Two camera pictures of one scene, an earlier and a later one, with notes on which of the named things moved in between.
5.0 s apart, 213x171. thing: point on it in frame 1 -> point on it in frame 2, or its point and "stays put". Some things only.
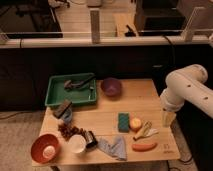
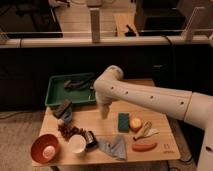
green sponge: x=124 y=122 stays put
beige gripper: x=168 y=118 -> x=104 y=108
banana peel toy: x=146 y=131 stays put
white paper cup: x=77 y=143 stays put
